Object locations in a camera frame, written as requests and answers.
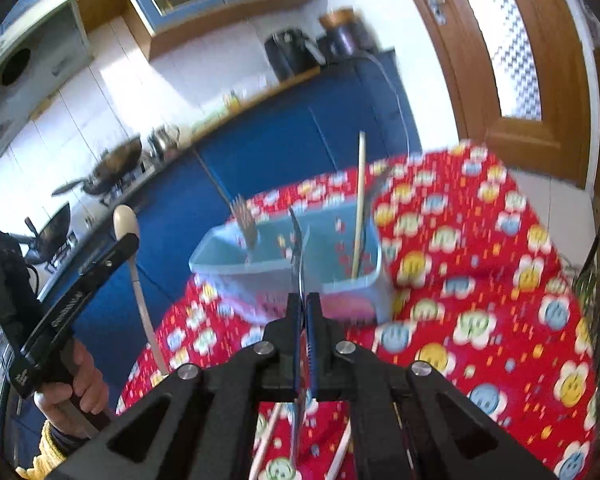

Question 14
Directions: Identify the metal pitcher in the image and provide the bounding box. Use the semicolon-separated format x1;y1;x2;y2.
147;125;181;161

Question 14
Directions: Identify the wooden chopstick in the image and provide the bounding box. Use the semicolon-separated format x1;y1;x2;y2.
351;131;367;280

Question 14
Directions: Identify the metal fork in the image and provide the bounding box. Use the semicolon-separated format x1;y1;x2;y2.
231;196;259;252

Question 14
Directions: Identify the black rice cooker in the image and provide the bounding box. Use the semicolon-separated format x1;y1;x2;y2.
325;17;381;61

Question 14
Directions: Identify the light blue utensil box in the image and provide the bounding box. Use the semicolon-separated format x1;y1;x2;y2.
189;201;393;326

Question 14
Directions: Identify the blue kitchen base cabinet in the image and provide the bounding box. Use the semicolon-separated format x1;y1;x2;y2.
0;47;423;441

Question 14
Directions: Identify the person's left forearm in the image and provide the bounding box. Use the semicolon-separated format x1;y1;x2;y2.
15;420;93;480

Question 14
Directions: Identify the large dark wok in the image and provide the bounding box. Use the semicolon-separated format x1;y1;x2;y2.
51;134;143;197

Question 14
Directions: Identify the person's left hand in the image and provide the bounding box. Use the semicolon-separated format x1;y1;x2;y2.
32;342;108;438

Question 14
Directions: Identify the cream long-handled spoon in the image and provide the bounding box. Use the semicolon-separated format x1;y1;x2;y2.
112;204;171;377

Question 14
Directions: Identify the black spoon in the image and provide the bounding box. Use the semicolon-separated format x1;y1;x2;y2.
367;167;397;206

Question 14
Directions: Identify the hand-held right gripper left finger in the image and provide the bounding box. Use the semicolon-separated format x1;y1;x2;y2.
45;292;305;480

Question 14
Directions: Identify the wooden door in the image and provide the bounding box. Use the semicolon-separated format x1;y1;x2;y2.
390;0;600;191

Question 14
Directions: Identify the white power cable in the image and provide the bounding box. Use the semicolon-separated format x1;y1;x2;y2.
352;50;413;156

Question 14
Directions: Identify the red printed tablecloth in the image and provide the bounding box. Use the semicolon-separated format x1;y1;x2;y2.
115;142;600;480

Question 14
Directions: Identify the black air fryer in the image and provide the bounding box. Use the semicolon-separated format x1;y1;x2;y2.
264;29;323;83

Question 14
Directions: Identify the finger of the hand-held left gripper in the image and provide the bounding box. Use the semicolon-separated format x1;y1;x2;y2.
77;234;142;297

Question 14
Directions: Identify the grey range hood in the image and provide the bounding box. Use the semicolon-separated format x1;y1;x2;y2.
0;0;93;158

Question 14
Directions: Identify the small dark wok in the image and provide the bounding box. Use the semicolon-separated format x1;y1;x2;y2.
24;202;72;266

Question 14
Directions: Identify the brown pot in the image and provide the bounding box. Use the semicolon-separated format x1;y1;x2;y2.
319;6;356;26

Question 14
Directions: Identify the gas stove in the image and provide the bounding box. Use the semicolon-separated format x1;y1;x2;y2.
97;162;156;206

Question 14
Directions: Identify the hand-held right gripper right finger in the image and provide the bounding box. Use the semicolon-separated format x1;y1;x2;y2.
306;291;556;480

